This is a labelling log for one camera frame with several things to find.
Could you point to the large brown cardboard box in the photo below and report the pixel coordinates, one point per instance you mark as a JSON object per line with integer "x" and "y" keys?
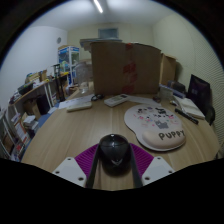
{"x": 125, "y": 68}

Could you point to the black chair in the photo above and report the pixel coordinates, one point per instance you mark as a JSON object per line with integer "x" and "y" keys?
{"x": 210, "y": 115}

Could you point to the white paper sheets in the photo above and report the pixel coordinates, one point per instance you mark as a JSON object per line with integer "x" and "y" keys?
{"x": 71, "y": 101}

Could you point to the book shelf unit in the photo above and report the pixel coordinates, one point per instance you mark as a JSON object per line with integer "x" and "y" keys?
{"x": 18, "y": 133}

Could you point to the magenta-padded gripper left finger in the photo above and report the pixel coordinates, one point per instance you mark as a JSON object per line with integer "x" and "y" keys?
{"x": 71, "y": 170}

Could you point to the black bag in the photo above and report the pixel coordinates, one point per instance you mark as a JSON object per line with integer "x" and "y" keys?
{"x": 177, "y": 86}

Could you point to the blue and white cabinet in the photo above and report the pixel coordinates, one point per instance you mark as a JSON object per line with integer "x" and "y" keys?
{"x": 69, "y": 60}

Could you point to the small dark clip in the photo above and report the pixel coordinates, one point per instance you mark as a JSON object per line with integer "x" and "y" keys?
{"x": 157, "y": 99}

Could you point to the black computer mouse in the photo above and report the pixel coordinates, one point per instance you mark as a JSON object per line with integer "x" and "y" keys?
{"x": 115, "y": 151}

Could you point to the white remote control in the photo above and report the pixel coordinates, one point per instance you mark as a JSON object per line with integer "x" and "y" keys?
{"x": 116, "y": 100}

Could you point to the grey window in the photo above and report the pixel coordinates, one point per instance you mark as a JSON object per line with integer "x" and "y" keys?
{"x": 108, "y": 33}

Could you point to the white book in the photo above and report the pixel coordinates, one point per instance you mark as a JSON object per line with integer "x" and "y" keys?
{"x": 191, "y": 107}

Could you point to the puppy print mouse pad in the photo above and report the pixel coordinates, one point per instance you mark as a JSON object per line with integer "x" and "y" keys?
{"x": 153, "y": 123}

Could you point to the black marker pen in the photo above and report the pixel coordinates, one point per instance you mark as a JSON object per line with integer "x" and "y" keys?
{"x": 186, "y": 116}

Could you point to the small open cardboard box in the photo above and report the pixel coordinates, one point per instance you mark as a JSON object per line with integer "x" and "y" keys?
{"x": 168, "y": 68}

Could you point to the black metal stand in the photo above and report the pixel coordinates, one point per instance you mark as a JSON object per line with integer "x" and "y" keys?
{"x": 60, "y": 83}

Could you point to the black flat monitor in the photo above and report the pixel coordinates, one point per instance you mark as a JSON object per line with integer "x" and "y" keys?
{"x": 199, "y": 89}

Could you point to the long ceiling light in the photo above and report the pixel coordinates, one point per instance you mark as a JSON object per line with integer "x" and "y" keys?
{"x": 98, "y": 6}

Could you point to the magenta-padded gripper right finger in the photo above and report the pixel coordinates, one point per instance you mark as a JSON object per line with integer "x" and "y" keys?
{"x": 156, "y": 168}

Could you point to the clear plastic cup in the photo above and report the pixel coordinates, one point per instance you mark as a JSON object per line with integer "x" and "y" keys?
{"x": 166, "y": 94}

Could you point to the round wall clock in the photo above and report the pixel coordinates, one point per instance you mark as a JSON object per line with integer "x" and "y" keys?
{"x": 59, "y": 40}

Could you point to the cluttered wooden side desk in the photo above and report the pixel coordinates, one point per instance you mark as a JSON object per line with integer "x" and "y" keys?
{"x": 31, "y": 90}

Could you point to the grey flat panel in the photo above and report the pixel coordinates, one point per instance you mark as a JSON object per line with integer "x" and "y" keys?
{"x": 96, "y": 41}

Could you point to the blue book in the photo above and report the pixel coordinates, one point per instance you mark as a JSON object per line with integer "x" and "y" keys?
{"x": 175, "y": 93}

